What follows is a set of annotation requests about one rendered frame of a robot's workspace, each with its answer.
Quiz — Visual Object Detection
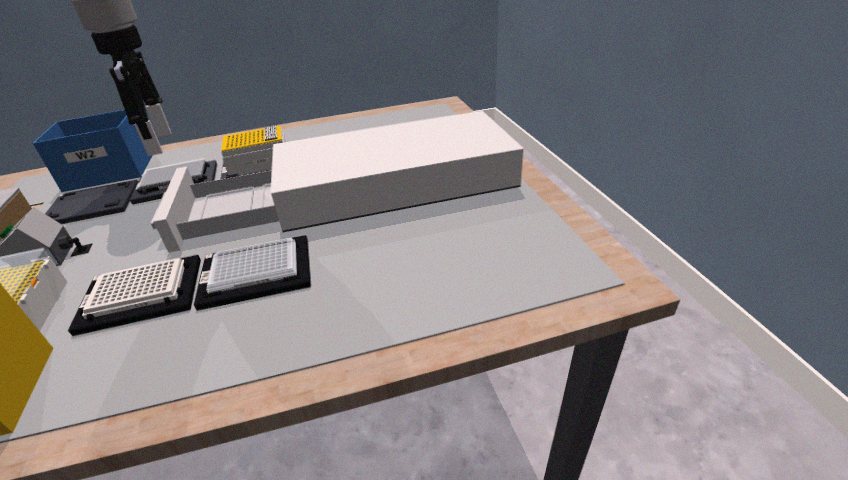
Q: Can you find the blue open-top bin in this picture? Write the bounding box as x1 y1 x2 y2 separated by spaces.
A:
33 110 153 192

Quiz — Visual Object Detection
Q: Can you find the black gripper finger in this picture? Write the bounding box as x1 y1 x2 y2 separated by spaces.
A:
134 51 171 136
109 60 163 156

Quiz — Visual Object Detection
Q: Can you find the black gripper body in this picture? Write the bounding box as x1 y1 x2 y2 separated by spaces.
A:
91 25 142 80

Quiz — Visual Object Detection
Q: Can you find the yellow open-top bin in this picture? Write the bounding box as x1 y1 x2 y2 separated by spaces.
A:
0 283 53 436

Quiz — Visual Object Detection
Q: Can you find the grey bench mat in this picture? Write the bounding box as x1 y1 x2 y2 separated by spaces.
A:
0 180 625 443

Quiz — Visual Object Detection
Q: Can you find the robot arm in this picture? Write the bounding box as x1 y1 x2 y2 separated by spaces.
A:
71 0 137 33

